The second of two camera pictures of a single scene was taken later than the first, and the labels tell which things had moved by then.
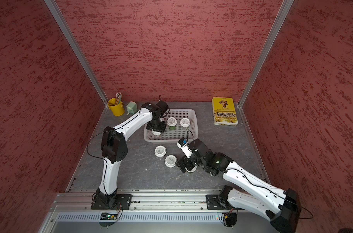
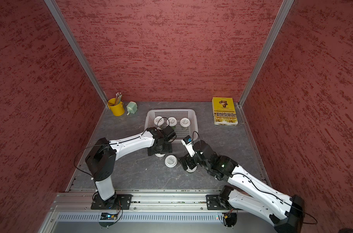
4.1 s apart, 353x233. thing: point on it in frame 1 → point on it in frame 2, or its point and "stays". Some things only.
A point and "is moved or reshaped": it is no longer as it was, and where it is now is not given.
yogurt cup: (171, 122) stays
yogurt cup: (156, 133) is moved or reshaped
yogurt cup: (170, 160) stays
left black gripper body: (156, 124) → (164, 148)
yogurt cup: (184, 123) stays
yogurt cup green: (193, 169) stays
